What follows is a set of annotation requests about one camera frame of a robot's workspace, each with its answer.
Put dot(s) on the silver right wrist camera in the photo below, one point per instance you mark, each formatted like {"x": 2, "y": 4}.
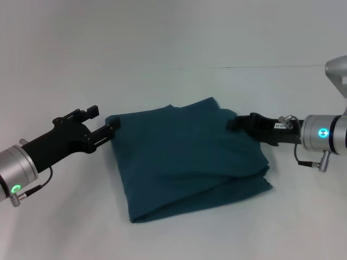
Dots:
{"x": 339, "y": 73}

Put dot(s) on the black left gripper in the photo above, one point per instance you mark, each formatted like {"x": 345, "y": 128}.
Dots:
{"x": 62, "y": 142}

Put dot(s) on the teal blue t-shirt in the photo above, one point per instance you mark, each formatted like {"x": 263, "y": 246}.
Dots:
{"x": 189, "y": 162}

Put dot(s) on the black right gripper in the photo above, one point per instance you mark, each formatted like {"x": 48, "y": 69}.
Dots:
{"x": 271, "y": 131}

